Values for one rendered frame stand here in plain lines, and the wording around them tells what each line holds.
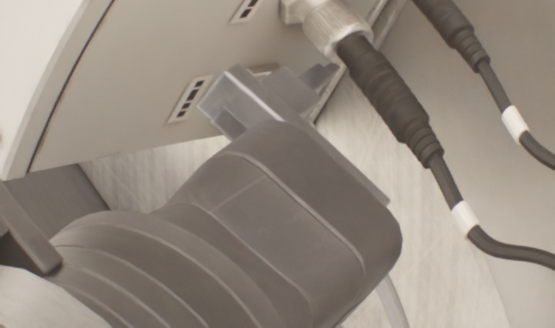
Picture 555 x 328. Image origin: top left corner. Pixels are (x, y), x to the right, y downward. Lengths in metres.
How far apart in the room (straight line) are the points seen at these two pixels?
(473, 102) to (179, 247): 0.16
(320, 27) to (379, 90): 0.02
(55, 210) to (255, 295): 0.24
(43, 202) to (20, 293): 0.31
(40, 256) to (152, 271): 0.04
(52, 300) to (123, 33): 0.17
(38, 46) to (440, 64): 0.13
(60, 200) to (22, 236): 0.28
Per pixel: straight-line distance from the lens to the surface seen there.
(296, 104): 0.80
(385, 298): 0.83
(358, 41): 0.82
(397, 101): 0.81
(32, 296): 0.64
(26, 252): 0.67
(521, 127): 0.78
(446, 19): 0.79
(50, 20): 0.79
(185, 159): 0.93
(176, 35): 0.82
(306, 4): 0.83
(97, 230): 0.71
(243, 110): 0.78
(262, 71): 0.85
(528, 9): 0.82
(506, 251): 0.79
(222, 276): 0.71
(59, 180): 0.96
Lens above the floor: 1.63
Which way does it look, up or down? 8 degrees down
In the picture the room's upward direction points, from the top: 3 degrees counter-clockwise
